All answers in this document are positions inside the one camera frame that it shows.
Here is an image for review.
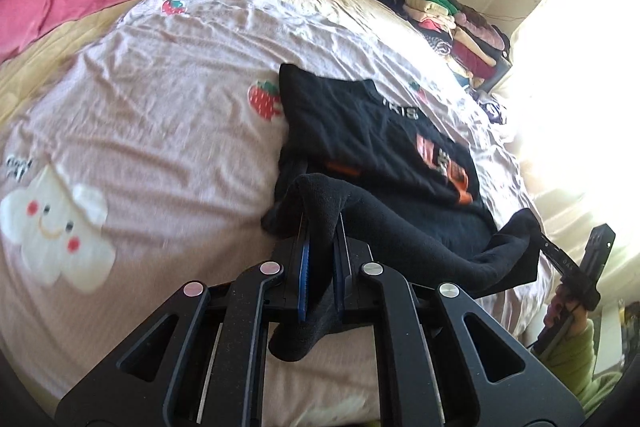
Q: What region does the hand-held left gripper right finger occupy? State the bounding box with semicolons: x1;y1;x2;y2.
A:
335;217;586;427

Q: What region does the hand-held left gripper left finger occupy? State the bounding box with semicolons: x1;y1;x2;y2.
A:
55;217;312;427

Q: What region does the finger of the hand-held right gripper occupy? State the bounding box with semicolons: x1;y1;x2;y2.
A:
537;231;581;280

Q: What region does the black sweater with orange cuffs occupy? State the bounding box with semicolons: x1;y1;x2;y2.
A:
261;63;543;363

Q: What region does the person's right forearm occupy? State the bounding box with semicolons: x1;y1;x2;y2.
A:
537;319;623;415

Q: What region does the pile of folded clothes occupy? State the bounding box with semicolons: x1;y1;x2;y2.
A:
402;0;511;88

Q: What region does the person's right hand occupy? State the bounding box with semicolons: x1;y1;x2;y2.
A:
544;284;593;343

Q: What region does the purple cloth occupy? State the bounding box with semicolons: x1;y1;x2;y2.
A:
475;97;511;125

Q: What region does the pale curtain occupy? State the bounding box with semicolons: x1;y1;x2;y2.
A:
500;0;640;298

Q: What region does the pink printed bedsheet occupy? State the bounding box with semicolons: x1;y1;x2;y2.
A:
0;0;556;423

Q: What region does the cream bedsheet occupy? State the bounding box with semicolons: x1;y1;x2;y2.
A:
0;0;411;128

